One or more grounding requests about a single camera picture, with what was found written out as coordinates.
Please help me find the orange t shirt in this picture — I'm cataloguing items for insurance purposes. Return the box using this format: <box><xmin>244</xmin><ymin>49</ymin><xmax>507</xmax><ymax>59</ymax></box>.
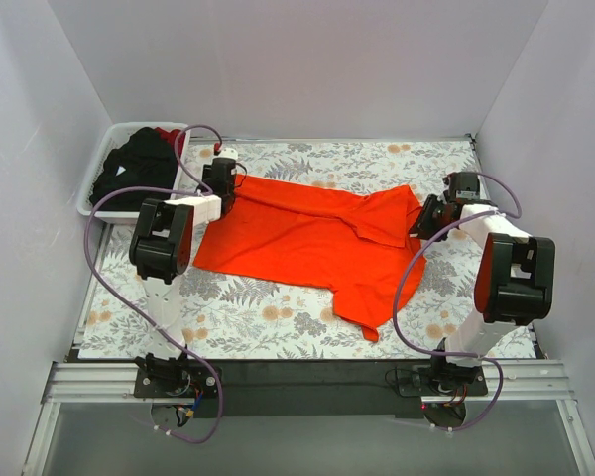
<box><xmin>193</xmin><ymin>177</ymin><xmax>425</xmax><ymax>342</ymax></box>

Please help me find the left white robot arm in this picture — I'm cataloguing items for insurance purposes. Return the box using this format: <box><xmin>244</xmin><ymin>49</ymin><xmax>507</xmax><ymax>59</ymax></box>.
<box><xmin>129</xmin><ymin>148</ymin><xmax>238</xmax><ymax>359</ymax></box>

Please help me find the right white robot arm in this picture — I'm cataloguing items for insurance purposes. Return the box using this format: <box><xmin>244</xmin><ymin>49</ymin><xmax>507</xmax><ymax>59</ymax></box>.
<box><xmin>410</xmin><ymin>172</ymin><xmax>555</xmax><ymax>395</ymax></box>

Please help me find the red t shirt in basket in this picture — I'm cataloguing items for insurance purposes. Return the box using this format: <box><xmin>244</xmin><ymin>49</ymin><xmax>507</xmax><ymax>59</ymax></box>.
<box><xmin>153</xmin><ymin>127</ymin><xmax>184</xmax><ymax>160</ymax></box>

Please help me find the black t shirt in basket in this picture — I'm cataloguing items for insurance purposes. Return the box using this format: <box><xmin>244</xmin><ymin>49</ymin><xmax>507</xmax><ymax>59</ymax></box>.
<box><xmin>89</xmin><ymin>127</ymin><xmax>179</xmax><ymax>205</ymax></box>

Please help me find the floral patterned table mat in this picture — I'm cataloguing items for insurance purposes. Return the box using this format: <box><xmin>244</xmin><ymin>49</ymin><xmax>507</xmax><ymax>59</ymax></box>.
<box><xmin>77</xmin><ymin>140</ymin><xmax>546</xmax><ymax>361</ymax></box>

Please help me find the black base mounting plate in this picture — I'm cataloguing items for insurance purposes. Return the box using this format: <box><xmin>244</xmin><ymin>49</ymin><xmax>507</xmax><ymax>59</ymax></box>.
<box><xmin>134</xmin><ymin>355</ymin><xmax>488</xmax><ymax>418</ymax></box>

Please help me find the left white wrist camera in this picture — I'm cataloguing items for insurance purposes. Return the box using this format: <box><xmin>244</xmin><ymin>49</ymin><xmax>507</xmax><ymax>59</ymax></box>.
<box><xmin>213</xmin><ymin>142</ymin><xmax>239</xmax><ymax>161</ymax></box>

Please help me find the aluminium frame rail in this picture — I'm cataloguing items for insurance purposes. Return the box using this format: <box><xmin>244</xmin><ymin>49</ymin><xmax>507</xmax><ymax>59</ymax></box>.
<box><xmin>23</xmin><ymin>360</ymin><xmax>595</xmax><ymax>475</ymax></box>

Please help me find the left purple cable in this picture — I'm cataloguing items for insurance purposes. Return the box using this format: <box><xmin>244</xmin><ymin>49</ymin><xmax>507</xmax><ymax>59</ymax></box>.
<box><xmin>82</xmin><ymin>123</ymin><xmax>225</xmax><ymax>444</ymax></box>

